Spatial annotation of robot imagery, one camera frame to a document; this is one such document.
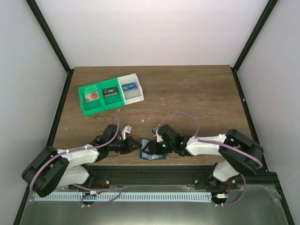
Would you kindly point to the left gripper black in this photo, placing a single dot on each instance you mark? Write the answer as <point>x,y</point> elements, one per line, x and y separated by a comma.
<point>129,145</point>

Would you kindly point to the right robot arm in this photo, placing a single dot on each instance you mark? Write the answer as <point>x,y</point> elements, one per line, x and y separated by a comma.
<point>242,156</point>

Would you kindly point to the light blue cable duct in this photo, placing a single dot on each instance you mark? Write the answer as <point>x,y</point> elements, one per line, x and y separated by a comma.
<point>128,197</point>

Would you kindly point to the left green bin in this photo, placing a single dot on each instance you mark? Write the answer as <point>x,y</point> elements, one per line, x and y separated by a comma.
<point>93,107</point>

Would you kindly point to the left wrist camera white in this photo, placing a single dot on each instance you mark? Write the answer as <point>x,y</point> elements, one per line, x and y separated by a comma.
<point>125,132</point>

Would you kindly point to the white bin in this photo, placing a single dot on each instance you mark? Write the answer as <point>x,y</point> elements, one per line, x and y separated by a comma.
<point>132,96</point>

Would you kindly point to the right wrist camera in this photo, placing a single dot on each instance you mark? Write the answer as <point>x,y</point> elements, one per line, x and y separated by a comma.
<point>167,134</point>

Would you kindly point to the middle green bin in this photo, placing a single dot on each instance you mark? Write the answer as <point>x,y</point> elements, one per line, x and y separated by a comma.
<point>113,101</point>

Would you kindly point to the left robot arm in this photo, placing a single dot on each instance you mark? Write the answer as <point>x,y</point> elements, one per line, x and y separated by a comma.
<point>54,168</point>

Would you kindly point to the blue card stack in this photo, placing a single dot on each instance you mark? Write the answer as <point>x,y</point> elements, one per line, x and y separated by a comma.
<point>129,86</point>

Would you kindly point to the green bin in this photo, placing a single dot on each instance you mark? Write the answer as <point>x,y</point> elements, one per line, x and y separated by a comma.
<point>93,107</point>
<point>113,101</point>

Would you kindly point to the red white card stack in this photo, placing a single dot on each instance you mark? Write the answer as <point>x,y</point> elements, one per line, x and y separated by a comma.
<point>91,96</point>

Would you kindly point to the blue card holder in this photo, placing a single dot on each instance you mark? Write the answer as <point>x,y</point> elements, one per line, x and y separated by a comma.
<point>145,155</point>

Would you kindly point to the black aluminium frame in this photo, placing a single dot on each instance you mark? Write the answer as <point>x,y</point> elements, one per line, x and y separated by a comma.
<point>161,174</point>

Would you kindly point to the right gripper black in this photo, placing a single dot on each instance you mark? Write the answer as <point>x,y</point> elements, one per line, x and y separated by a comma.
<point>151,147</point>

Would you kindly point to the black card stack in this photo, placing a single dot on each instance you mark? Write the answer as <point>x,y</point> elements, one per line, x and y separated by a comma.
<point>108,92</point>

